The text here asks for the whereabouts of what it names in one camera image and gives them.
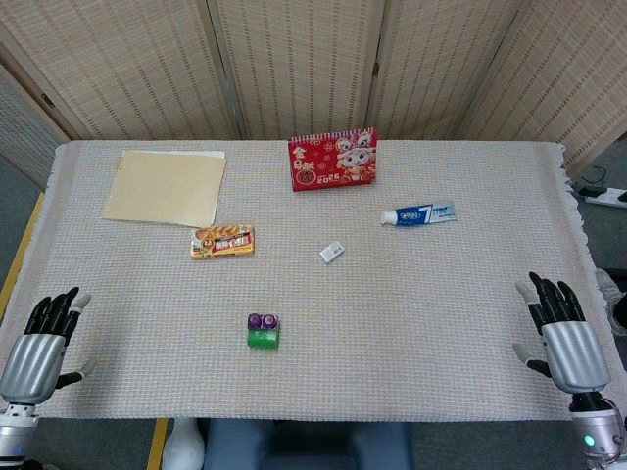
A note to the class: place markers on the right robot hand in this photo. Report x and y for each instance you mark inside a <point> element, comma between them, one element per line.
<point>573,352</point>

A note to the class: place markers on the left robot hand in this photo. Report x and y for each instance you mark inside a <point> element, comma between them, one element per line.
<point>34,357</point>

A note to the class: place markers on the green and purple toy block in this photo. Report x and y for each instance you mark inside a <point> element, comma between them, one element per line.
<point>263,339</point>

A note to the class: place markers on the purple plastic block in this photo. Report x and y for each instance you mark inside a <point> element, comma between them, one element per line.
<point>263,321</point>

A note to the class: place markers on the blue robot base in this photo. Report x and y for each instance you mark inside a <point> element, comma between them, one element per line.
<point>308,445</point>

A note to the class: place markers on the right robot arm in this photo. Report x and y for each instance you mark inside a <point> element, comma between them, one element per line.
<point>595,431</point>

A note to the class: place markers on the black equipment with white part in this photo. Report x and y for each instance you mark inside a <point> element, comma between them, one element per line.
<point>612,294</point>

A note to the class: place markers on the white power strip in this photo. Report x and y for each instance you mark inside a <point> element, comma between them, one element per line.
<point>607,197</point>

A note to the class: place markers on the white rounded robot body part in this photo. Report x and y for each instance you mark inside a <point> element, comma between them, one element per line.
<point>182,445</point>

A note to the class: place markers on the beige woven tablecloth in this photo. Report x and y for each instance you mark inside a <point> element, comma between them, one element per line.
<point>392,318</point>

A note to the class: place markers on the blue white toothpaste tube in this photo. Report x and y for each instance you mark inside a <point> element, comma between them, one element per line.
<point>421,213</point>

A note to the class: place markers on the manila paper folder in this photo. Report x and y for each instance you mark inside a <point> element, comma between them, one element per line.
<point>166,188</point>

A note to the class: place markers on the yellow snack box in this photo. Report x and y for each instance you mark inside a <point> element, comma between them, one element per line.
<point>223,241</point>

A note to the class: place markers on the red desk calendar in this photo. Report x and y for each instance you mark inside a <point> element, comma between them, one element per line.
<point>333,159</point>

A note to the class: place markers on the woven folding screen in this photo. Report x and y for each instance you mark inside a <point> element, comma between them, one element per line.
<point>147,63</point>

